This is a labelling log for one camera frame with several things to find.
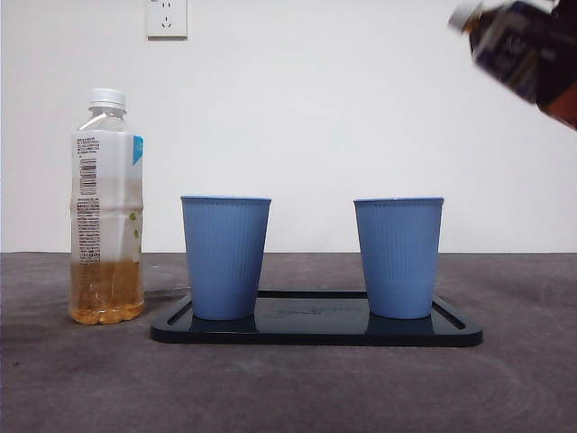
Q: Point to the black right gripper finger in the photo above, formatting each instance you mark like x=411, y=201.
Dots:
x=561, y=54

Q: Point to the dark oolong tea bottle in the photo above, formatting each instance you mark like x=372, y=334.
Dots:
x=500, y=49

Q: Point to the white-label yellow tea bottle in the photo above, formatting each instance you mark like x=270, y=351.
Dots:
x=106, y=189

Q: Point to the blue ribbed plastic cup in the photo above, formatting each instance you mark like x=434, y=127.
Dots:
x=399, y=261
x=225, y=261

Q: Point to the dark teal rectangular tray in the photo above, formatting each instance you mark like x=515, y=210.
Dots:
x=315, y=334

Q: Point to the white wall socket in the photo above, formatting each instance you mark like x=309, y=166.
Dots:
x=167, y=27

